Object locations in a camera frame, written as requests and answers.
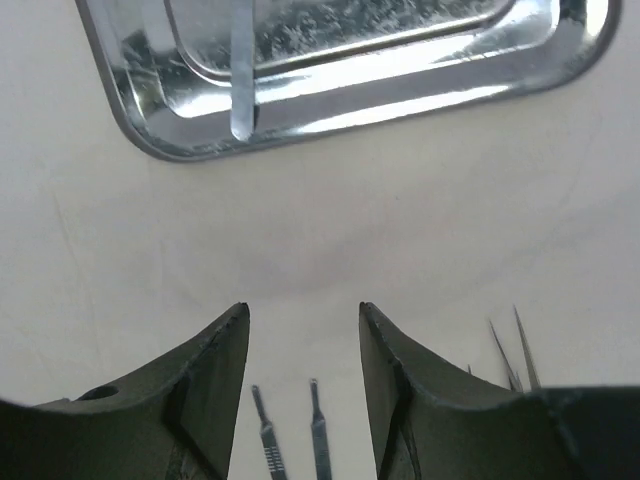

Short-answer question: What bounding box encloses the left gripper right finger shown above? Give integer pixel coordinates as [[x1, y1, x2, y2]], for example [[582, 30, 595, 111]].
[[359, 303, 639, 479]]

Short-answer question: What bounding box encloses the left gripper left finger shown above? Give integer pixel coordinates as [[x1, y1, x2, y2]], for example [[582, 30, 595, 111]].
[[1, 303, 250, 479]]

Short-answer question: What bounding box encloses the beige cloth wrap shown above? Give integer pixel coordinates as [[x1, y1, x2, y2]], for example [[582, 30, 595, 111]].
[[1, 1, 639, 479]]

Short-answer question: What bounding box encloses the steel instrument tray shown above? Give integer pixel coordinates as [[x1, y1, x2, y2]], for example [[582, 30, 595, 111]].
[[78, 1, 623, 163]]

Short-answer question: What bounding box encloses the steel scalpel handle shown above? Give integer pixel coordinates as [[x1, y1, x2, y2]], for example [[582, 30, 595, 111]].
[[251, 385, 287, 480], [230, 0, 256, 141], [310, 379, 332, 480]]

